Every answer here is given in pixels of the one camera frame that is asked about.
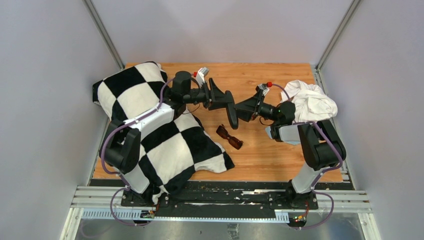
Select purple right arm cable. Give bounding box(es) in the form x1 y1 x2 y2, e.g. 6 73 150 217
266 82 345 230

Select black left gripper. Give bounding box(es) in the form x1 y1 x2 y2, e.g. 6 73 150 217
183 78 232 111

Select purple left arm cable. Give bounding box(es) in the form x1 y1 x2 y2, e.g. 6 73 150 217
99 77 176 227

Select black glasses case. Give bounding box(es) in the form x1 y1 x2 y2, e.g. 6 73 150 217
225 90 239 130

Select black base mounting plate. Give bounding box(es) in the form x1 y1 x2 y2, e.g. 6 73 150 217
120 181 318 219

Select crumpled white cloth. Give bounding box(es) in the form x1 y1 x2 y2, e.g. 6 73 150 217
280 80 338 123

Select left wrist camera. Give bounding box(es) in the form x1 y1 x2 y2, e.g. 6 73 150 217
193 67 209 87

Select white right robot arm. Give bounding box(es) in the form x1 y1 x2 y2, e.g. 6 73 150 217
226 90 347 209

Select light blue cleaning cloth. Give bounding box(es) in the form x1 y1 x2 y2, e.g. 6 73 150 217
265 125 301 145

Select tortoiseshell brown sunglasses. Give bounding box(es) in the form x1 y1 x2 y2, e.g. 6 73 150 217
216 124 244 150

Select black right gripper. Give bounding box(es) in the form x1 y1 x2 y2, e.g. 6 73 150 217
231 89 281 123

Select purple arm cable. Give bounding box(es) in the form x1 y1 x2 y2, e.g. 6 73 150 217
99 77 176 227
266 82 345 230

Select black white checkered pillow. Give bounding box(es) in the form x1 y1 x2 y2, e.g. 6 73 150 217
92 61 236 205

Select aluminium frame rail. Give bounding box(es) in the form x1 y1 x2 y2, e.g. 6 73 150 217
60 182 381 240

